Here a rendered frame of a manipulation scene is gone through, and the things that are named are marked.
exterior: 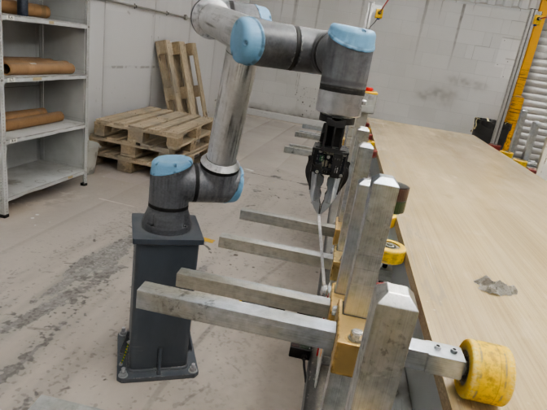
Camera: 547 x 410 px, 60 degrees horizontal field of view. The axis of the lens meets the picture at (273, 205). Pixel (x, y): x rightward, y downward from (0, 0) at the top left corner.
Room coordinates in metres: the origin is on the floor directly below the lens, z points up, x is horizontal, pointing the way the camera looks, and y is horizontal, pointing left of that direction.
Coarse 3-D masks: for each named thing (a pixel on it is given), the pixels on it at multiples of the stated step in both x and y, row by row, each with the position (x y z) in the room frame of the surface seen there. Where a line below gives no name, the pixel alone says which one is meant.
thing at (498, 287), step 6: (486, 276) 0.93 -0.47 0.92; (474, 282) 0.93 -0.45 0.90; (480, 282) 0.92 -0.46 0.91; (486, 282) 0.92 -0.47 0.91; (492, 282) 0.92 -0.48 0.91; (498, 282) 0.91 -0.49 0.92; (480, 288) 0.90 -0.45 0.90; (486, 288) 0.89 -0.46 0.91; (492, 288) 0.89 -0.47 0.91; (498, 288) 0.90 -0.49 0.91; (504, 288) 0.90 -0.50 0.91; (510, 288) 0.91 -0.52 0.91; (516, 288) 0.91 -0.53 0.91; (510, 294) 0.89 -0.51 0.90
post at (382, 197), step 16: (384, 176) 0.61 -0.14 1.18; (368, 192) 0.63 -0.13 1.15; (384, 192) 0.59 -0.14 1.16; (368, 208) 0.60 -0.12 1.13; (384, 208) 0.59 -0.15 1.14; (368, 224) 0.60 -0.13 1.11; (384, 224) 0.59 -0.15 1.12; (368, 240) 0.60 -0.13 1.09; (384, 240) 0.59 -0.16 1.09; (368, 256) 0.59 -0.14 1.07; (352, 272) 0.60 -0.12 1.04; (368, 272) 0.59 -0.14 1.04; (352, 288) 0.60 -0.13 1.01; (368, 288) 0.59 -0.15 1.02; (352, 304) 0.60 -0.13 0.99; (368, 304) 0.59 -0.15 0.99; (336, 384) 0.60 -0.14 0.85; (336, 400) 0.59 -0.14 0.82
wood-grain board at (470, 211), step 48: (384, 144) 2.55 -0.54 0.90; (432, 144) 2.82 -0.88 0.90; (480, 144) 3.15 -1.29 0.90; (432, 192) 1.66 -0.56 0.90; (480, 192) 1.78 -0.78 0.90; (528, 192) 1.91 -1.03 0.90; (432, 240) 1.16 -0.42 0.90; (480, 240) 1.22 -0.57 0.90; (528, 240) 1.28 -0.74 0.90; (432, 288) 0.87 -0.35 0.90; (528, 288) 0.95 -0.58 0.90; (432, 336) 0.69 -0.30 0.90; (480, 336) 0.71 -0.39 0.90; (528, 336) 0.74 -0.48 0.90; (528, 384) 0.60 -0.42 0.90
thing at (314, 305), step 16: (192, 272) 0.86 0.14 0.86; (192, 288) 0.84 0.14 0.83; (208, 288) 0.83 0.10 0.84; (224, 288) 0.83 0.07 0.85; (240, 288) 0.83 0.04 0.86; (256, 288) 0.83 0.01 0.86; (272, 288) 0.84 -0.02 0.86; (272, 304) 0.82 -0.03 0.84; (288, 304) 0.82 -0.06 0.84; (304, 304) 0.81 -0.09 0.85; (320, 304) 0.81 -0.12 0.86
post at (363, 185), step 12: (360, 180) 0.87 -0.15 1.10; (360, 192) 0.84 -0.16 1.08; (360, 204) 0.84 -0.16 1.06; (360, 216) 0.84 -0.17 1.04; (348, 228) 0.86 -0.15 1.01; (360, 228) 0.84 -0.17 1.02; (348, 240) 0.84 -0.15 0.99; (348, 252) 0.84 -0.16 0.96; (348, 264) 0.84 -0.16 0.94; (348, 276) 0.84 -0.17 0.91; (336, 288) 0.85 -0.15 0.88
